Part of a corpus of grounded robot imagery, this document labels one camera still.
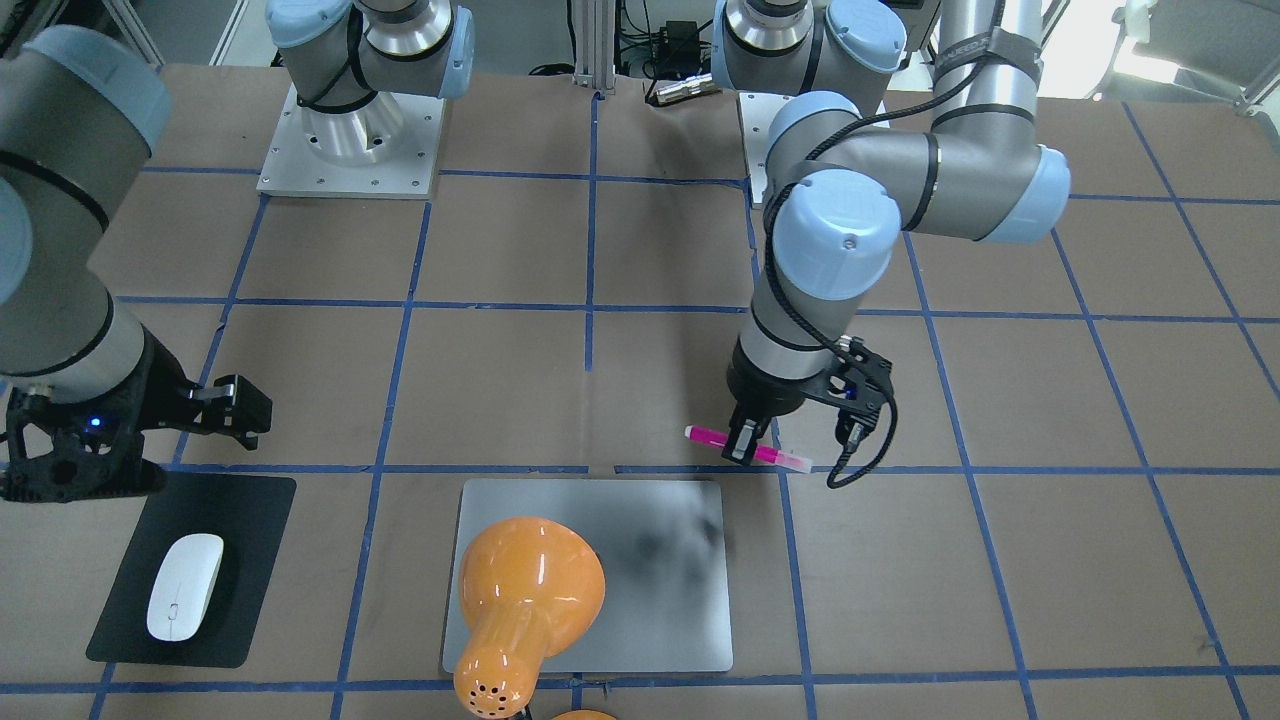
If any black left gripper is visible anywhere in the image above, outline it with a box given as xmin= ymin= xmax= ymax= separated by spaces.
xmin=722 ymin=341 xmax=806 ymax=466

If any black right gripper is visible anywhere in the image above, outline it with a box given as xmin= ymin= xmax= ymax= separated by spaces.
xmin=100 ymin=328 xmax=273 ymax=464

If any pink marker pen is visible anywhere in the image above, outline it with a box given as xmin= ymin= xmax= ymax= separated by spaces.
xmin=684 ymin=425 xmax=814 ymax=473

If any white computer mouse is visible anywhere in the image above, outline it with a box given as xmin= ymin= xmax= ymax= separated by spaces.
xmin=145 ymin=533 xmax=225 ymax=643

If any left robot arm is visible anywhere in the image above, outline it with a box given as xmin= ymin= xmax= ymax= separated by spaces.
xmin=712 ymin=1 xmax=1071 ymax=465

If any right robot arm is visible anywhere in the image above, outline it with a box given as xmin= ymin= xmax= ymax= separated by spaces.
xmin=3 ymin=26 xmax=442 ymax=471

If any black mousepad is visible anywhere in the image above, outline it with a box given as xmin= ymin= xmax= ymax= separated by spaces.
xmin=84 ymin=471 xmax=297 ymax=667

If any grey laptop notebook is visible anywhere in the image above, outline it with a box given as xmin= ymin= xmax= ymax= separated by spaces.
xmin=454 ymin=477 xmax=733 ymax=674

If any orange desk lamp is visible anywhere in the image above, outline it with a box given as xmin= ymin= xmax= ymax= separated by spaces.
xmin=452 ymin=516 xmax=607 ymax=719

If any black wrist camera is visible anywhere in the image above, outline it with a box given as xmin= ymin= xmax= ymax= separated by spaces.
xmin=3 ymin=386 xmax=166 ymax=503

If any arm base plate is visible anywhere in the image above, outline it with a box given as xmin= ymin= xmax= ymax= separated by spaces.
xmin=257 ymin=88 xmax=448 ymax=201
xmin=737 ymin=92 xmax=791 ymax=209

